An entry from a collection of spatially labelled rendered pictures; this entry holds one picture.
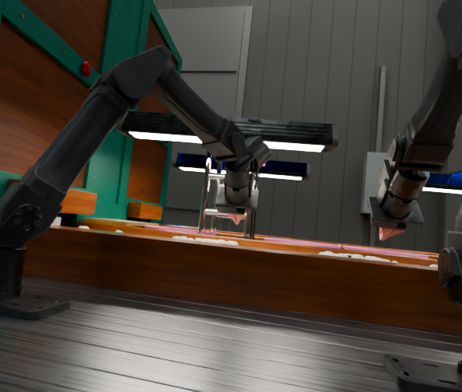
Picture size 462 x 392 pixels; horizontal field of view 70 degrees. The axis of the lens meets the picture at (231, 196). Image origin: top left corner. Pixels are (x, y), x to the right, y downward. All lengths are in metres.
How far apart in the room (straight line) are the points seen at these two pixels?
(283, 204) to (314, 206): 0.27
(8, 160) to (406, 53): 3.17
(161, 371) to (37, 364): 0.11
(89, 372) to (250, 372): 0.14
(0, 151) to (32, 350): 0.62
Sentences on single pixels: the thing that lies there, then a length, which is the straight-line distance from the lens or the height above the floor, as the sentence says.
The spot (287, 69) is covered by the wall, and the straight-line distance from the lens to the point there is 3.34.
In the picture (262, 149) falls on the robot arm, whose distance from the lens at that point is 0.79.
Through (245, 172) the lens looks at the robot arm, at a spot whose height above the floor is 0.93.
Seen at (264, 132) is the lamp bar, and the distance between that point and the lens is 0.92.
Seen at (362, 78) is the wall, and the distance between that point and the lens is 3.33.
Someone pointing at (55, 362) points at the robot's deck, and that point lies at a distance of 0.36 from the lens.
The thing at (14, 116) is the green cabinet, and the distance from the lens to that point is 0.96.
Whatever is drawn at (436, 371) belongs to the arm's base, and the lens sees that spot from 0.43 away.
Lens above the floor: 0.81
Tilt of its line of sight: 5 degrees up
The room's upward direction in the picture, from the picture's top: 6 degrees clockwise
